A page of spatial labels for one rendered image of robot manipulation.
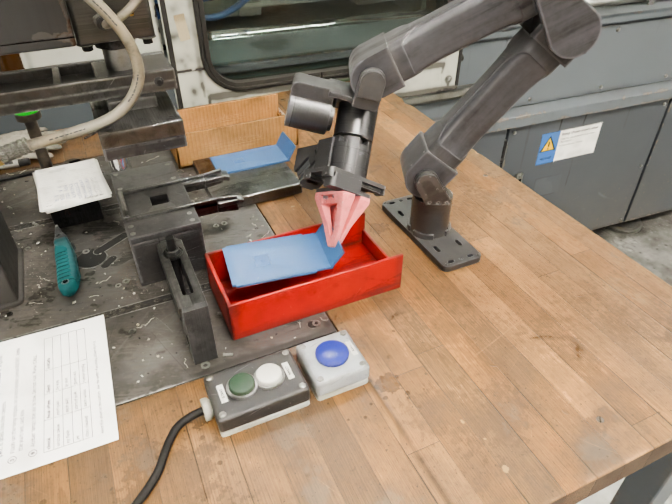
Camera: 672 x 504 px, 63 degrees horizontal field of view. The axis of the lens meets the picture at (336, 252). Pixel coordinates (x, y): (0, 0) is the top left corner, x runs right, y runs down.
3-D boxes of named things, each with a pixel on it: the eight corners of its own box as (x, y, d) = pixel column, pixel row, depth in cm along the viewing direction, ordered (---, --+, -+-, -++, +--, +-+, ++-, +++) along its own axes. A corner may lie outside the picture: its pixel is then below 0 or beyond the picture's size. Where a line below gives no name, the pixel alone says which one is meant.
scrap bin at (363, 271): (400, 287, 79) (403, 254, 76) (233, 341, 71) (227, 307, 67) (362, 242, 88) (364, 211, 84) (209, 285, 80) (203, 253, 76)
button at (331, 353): (354, 368, 65) (354, 356, 64) (323, 379, 64) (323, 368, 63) (340, 345, 68) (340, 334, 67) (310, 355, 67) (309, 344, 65)
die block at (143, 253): (209, 268, 83) (202, 227, 78) (141, 286, 80) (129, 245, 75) (180, 203, 97) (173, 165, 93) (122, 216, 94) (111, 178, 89)
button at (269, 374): (286, 389, 63) (285, 377, 61) (262, 397, 62) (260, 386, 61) (277, 371, 65) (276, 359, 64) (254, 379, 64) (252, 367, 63)
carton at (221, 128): (298, 148, 116) (297, 113, 111) (180, 173, 108) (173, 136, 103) (278, 125, 125) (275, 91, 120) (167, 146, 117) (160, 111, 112)
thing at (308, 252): (342, 266, 76) (345, 251, 74) (232, 287, 72) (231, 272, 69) (327, 232, 80) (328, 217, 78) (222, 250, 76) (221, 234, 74)
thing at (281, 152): (296, 159, 106) (296, 145, 104) (218, 175, 101) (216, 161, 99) (284, 144, 111) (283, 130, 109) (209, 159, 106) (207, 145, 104)
